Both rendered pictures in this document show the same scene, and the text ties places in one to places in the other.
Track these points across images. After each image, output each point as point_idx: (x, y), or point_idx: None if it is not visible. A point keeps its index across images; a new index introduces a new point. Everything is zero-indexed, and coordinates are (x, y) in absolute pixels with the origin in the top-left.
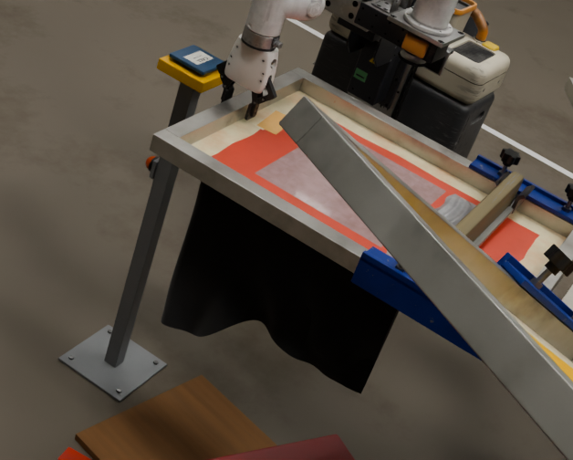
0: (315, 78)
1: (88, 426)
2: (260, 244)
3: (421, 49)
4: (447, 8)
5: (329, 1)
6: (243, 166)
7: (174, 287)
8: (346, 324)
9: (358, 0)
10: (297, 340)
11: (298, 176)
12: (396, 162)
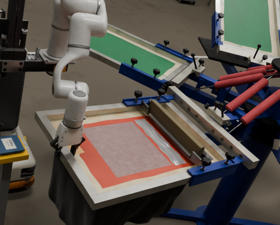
0: (47, 111)
1: None
2: (133, 200)
3: (64, 68)
4: (67, 45)
5: (5, 68)
6: (111, 179)
7: None
8: (169, 197)
9: (22, 61)
10: (149, 216)
11: (120, 163)
12: (111, 124)
